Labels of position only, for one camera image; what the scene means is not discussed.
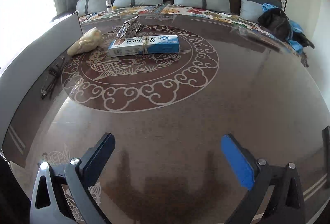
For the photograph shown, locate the black thin-frame glasses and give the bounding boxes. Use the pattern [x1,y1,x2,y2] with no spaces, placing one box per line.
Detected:
[40,55,66,100]

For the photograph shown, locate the cream knitted mesh pouch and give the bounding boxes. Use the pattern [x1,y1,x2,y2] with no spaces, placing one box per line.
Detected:
[67,27,102,56]

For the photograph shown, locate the blue white medicine box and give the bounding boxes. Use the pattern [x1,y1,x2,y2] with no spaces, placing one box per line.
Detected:
[108,35,180,57]

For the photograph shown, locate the silver rhinestone hair claw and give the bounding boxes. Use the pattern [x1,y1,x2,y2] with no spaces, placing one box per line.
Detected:
[112,15,143,39]

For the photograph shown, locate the white cardboard sorting box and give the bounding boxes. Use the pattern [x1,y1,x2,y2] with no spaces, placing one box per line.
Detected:
[1,13,83,141]

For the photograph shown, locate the dark clothes and bag pile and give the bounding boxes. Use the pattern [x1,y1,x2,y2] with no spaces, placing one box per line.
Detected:
[258,3,315,54]

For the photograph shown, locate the floral bed cover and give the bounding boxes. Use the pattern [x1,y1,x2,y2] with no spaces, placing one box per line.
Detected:
[78,4,309,60]

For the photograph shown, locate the white lotion bottle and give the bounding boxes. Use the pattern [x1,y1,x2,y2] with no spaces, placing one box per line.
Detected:
[106,0,112,13]

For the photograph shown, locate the far right grey pillow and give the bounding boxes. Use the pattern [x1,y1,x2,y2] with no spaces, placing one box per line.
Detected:
[240,0,282,23]

